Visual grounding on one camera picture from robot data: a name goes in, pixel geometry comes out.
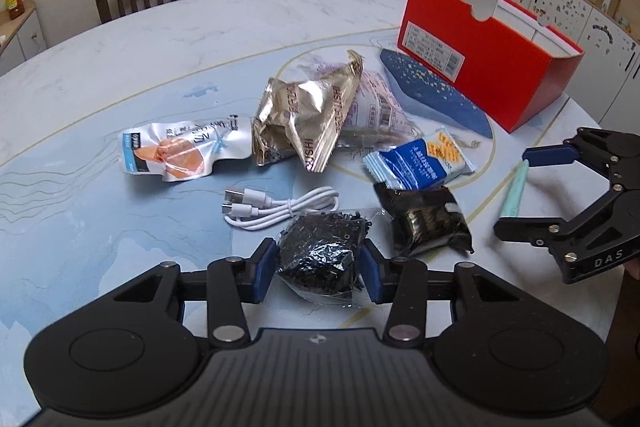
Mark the red cardboard box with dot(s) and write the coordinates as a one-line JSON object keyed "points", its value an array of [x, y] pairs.
{"points": [[500, 62]]}

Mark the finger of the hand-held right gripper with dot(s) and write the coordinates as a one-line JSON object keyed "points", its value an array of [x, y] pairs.
{"points": [[525, 229], [550, 155]]}

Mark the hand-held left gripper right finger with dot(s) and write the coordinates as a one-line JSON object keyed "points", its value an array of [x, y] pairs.
{"points": [[372, 272]]}

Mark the red lidded jar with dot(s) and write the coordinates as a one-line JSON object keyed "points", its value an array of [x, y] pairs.
{"points": [[12, 2]]}

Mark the gold foil snack packet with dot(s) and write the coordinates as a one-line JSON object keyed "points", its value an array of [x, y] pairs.
{"points": [[300, 117]]}

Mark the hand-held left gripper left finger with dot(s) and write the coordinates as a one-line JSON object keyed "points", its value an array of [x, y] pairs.
{"points": [[264, 264]]}

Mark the black crinkly plastic packet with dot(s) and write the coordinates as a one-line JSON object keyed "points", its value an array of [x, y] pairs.
{"points": [[315, 257]]}

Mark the black snack packet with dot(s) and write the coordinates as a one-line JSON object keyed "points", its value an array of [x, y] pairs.
{"points": [[425, 222]]}

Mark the blue white cracker packet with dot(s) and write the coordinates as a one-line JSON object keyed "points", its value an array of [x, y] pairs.
{"points": [[417, 162]]}

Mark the white cabinet with stickers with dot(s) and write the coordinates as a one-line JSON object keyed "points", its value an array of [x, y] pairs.
{"points": [[575, 7]]}

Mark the white sideboard with wooden top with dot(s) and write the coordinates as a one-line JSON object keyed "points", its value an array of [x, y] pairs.
{"points": [[20, 37]]}

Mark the silver pouch with orange picture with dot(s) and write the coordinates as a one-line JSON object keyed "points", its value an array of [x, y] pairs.
{"points": [[170, 147]]}

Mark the teal pen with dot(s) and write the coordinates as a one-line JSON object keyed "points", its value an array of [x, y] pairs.
{"points": [[514, 189]]}

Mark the white purple snack packet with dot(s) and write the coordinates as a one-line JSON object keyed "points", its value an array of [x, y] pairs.
{"points": [[375, 107]]}

